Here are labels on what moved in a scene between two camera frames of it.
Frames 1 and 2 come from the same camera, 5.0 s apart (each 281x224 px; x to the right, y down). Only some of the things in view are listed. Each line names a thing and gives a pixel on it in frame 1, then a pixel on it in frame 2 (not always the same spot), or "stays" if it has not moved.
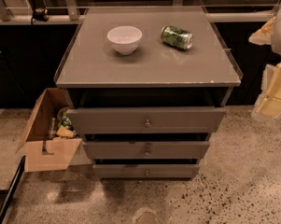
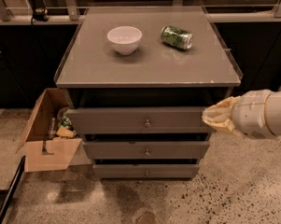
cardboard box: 42,152 stays
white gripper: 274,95 -> 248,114
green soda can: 176,36 stays
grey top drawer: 147,120 stays
